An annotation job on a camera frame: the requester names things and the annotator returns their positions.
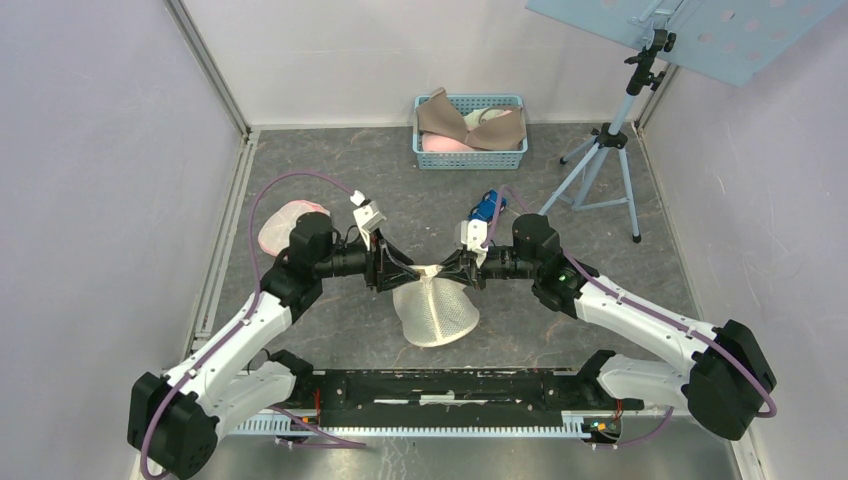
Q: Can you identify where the purple cable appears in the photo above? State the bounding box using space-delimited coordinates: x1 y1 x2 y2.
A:
482 184 778 451
137 172 369 480

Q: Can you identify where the light blue perforated board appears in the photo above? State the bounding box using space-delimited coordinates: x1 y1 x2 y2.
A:
525 0 843 87

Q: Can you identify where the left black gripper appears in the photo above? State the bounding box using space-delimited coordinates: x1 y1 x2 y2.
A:
314 227 420 293

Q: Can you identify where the blue tripod stand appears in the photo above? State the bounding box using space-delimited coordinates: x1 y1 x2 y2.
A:
539 29 677 244

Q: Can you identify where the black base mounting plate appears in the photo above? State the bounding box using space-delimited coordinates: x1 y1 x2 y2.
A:
282 368 645 428

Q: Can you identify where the white round tub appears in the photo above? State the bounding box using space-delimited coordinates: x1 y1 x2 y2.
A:
392 265 480 348

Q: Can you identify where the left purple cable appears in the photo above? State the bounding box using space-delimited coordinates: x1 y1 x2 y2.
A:
137 172 369 480

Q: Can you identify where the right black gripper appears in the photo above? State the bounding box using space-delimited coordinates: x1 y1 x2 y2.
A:
432 247 539 291

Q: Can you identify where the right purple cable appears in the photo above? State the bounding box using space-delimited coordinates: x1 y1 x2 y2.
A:
482 184 778 451

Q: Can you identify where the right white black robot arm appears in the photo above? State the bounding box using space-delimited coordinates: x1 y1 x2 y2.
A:
438 214 777 441

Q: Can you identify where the blue toy car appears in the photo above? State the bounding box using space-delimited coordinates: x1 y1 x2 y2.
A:
468 190 507 224

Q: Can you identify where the light green cloth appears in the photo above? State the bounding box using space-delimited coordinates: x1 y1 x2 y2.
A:
464 106 512 131

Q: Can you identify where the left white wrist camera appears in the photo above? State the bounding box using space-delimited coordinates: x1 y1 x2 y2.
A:
350 190 386 251

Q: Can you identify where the white mesh laundry bag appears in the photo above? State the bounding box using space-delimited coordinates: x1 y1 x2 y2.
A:
257 200 330 257

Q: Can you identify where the pink cloth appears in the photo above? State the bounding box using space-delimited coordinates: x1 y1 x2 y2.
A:
421 132 469 153

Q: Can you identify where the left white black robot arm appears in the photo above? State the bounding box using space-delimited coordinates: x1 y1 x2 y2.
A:
127 212 421 479

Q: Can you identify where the blue plastic basket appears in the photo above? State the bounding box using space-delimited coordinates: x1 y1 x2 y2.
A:
412 88 529 170

